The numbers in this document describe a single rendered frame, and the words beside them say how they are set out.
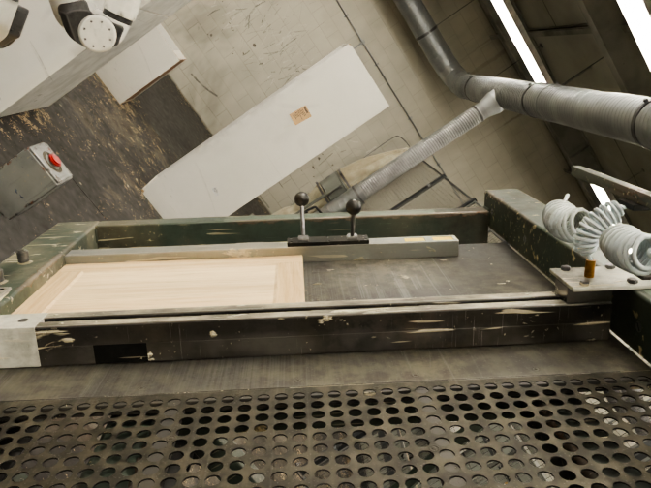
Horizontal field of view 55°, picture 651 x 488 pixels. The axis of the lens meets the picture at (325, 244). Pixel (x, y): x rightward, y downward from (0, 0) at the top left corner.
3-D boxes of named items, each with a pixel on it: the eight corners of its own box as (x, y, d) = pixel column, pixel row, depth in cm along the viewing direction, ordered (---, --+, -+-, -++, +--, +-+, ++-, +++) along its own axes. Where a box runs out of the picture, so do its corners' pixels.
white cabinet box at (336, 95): (155, 176, 563) (343, 44, 539) (195, 227, 579) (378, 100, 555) (139, 190, 505) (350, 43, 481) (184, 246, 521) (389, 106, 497)
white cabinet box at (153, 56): (94, 51, 625) (150, 9, 616) (131, 100, 641) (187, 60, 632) (79, 51, 582) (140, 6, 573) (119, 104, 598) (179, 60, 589)
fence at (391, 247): (74, 264, 154) (71, 249, 152) (453, 250, 158) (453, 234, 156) (66, 271, 149) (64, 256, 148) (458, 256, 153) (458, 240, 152)
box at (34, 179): (-6, 177, 171) (46, 140, 169) (24, 212, 174) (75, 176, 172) (-26, 186, 160) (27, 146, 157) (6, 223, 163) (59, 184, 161)
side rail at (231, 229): (106, 257, 179) (101, 220, 176) (481, 242, 184) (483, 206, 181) (99, 263, 173) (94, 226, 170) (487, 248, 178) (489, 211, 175)
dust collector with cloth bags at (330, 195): (242, 220, 774) (390, 119, 748) (274, 262, 793) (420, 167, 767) (233, 254, 643) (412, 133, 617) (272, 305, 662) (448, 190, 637)
